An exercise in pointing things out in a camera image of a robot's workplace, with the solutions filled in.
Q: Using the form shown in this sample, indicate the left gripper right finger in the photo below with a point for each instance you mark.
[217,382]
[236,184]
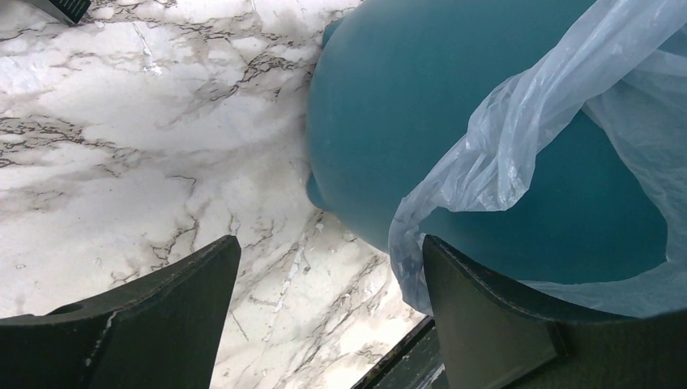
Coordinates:
[495,332]

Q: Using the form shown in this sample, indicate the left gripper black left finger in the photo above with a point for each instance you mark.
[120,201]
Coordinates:
[161,330]

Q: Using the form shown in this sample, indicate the teal plastic trash bin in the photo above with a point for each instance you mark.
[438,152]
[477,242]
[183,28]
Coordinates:
[393,91]

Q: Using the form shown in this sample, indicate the blue plastic trash bag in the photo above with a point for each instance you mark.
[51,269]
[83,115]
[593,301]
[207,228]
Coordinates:
[624,64]

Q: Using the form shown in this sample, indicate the yellow framed whiteboard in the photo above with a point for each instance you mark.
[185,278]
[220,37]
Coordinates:
[67,11]

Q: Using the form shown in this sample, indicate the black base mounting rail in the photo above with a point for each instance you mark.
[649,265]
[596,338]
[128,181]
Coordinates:
[415,362]

